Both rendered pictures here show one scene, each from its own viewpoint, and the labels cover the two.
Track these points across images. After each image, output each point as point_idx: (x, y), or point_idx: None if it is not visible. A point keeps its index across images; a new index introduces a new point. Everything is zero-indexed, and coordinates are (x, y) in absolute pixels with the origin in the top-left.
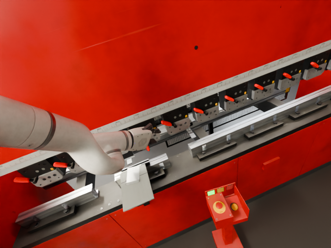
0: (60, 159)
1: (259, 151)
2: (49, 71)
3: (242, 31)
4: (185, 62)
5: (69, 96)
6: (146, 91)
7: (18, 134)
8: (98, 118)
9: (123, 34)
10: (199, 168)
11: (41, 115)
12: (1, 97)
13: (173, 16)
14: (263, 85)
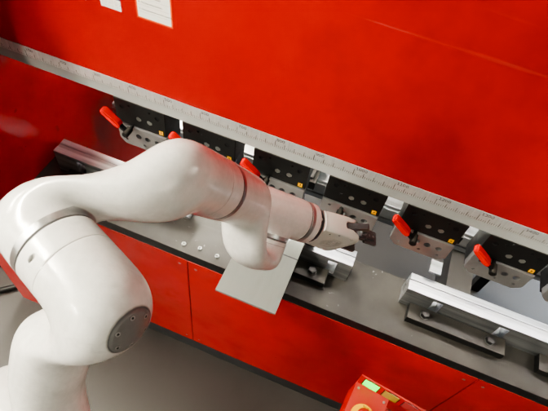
0: (184, 131)
1: (532, 407)
2: (280, 11)
3: None
4: (540, 168)
5: (279, 65)
6: (415, 154)
7: (203, 213)
8: (294, 127)
9: (462, 47)
10: (390, 331)
11: (236, 193)
12: (217, 169)
13: None
14: None
